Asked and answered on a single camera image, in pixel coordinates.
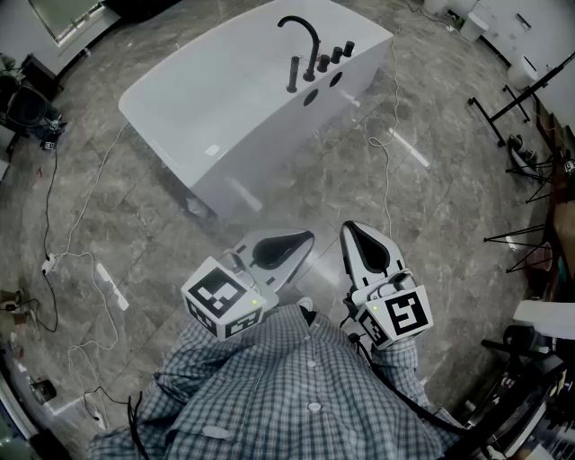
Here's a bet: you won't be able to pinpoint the black floor cable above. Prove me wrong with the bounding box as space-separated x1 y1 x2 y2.
42 138 59 333

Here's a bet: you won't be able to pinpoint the white plug adapter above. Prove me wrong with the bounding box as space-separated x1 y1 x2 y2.
89 402 109 430

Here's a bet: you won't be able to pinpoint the black gooseneck faucet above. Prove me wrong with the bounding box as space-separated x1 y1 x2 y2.
277 15 323 83

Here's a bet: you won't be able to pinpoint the person's checked shirt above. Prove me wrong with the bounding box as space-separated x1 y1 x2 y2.
84 303 468 460

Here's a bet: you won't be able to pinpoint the white floor cable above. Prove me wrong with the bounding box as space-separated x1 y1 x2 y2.
66 251 120 428
42 120 131 270
367 22 401 242

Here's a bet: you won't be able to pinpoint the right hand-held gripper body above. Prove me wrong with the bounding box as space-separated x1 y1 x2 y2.
346 268 436 352

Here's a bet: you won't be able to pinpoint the person's right forearm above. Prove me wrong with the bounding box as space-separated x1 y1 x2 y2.
366 334 428 405

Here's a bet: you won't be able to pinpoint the wooden table with hairpin legs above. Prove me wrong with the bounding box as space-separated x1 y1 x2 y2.
483 98 575 302

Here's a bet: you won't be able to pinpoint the green potted plant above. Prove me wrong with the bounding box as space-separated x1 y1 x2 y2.
0 52 22 91

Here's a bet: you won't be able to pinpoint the window with beige blind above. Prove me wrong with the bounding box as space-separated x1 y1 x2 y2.
26 0 107 46

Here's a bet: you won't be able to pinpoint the person's black trousers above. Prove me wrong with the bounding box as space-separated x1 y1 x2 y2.
299 307 332 329

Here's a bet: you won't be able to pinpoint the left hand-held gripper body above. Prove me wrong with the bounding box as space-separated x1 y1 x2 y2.
181 249 280 342

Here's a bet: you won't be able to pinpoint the white bathtub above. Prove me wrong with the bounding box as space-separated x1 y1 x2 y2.
118 0 395 221

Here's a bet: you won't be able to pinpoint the small dark floor device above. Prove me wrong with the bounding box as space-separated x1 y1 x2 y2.
29 379 58 405

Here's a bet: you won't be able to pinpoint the whiteboard on black stand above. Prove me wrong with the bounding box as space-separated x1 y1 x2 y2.
466 53 575 147

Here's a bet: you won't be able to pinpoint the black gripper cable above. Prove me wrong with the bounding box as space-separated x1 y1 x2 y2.
343 291 477 437
127 390 147 460

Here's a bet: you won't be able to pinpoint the dark wooden cabinet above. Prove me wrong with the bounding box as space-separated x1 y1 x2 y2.
20 52 64 98

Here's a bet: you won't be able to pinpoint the black handheld shower head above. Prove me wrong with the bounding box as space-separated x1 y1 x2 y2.
287 56 301 94

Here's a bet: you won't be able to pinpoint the black armchair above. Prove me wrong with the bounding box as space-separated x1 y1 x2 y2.
6 84 58 136

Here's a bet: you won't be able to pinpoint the person's left forearm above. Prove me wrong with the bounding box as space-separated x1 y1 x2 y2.
155 314 252 405

